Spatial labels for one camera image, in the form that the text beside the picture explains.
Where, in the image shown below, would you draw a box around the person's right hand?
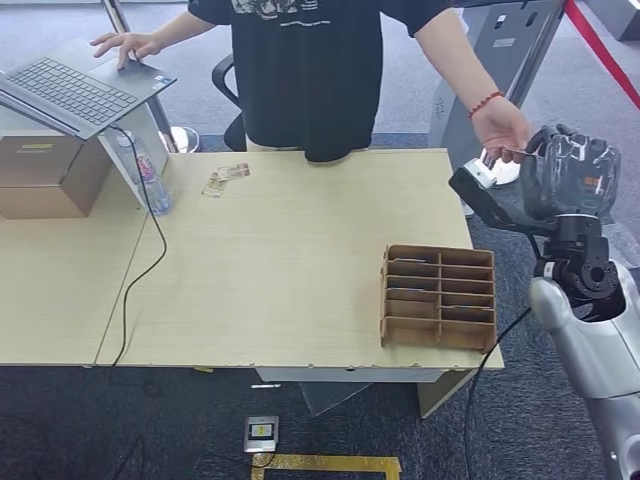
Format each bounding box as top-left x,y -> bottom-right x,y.
90,30 -> 164,72

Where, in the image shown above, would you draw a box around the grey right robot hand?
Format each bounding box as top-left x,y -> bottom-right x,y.
518,123 -> 623,224

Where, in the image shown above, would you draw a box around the person's left hand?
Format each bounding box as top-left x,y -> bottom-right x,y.
472,95 -> 531,166

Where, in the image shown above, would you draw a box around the brown wooden card organizer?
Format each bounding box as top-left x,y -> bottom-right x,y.
379,243 -> 498,355

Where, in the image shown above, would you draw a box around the person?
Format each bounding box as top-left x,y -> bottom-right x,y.
90,0 -> 531,166

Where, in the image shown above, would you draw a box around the grey laptop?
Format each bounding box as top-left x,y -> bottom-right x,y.
0,37 -> 178,142

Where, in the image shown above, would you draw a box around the white laptop stand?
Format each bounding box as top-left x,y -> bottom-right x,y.
97,104 -> 171,211

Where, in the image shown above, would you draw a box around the red barrier belt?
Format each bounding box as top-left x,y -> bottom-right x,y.
562,0 -> 640,113

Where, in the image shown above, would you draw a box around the black office chair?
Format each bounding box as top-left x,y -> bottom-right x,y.
211,53 -> 248,154

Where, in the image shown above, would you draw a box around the clear plastic water bottle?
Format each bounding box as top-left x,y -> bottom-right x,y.
115,129 -> 173,218

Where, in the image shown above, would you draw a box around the grey block base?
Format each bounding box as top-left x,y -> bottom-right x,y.
582,0 -> 640,43

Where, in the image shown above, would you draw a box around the banknote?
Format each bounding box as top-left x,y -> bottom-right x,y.
201,172 -> 227,199
217,162 -> 251,183

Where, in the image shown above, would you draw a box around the brown cardboard box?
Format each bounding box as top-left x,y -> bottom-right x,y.
0,135 -> 114,221

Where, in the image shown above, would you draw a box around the beige table leg panel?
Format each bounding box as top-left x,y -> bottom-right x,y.
417,368 -> 477,420

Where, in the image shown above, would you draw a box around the silver floor socket box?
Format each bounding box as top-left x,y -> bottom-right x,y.
243,415 -> 281,455

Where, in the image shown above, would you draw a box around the red bead bracelet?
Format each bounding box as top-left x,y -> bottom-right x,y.
467,90 -> 506,122

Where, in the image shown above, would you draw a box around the black wrist camera pale box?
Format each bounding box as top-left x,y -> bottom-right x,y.
448,157 -> 557,238

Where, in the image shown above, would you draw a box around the chrome stanchion post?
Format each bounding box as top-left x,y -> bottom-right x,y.
478,0 -> 567,189
100,0 -> 202,156

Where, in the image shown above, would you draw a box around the black laptop cable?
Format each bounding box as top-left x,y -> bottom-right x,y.
109,124 -> 168,368

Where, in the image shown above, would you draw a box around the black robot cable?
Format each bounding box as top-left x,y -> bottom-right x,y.
463,305 -> 533,480

